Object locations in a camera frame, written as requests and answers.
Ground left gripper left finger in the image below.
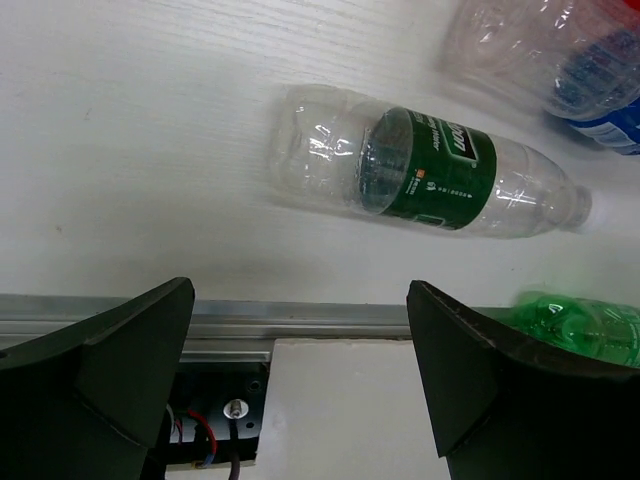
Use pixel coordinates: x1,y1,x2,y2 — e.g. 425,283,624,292
1,277,195,479

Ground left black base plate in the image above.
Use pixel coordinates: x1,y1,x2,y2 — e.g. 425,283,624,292
140,362,269,479

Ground clear bottle blue label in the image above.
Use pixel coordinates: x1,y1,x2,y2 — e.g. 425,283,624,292
440,1,639,156

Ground green plastic bottle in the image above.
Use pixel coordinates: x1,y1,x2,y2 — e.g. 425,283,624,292
506,291,639,368

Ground clear bottle green label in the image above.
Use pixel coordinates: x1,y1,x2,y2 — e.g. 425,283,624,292
268,85,593,239

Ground aluminium table rail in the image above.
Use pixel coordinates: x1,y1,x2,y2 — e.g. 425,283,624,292
0,293,511,351

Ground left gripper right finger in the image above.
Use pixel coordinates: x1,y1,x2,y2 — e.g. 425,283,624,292
406,280,639,479

